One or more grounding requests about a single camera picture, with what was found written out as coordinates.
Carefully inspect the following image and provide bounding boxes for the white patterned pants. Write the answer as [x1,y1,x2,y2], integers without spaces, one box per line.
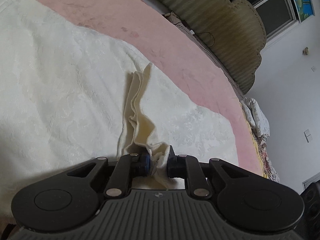
[1,0,238,217]

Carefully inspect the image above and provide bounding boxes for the floral bedding pile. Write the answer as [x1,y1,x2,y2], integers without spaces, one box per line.
[240,98,280,183]

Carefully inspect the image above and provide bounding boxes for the olive scalloped headboard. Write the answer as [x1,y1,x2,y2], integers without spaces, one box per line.
[158,0,267,94]

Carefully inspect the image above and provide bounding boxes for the pink bed blanket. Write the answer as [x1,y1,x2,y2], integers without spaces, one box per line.
[37,0,263,175]

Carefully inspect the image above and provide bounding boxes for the white wall switch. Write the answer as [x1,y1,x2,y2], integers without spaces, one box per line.
[304,129,312,143]

